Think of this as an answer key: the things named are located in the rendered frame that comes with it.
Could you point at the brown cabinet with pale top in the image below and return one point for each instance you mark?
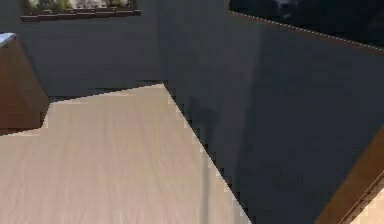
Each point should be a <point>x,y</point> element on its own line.
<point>18,90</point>

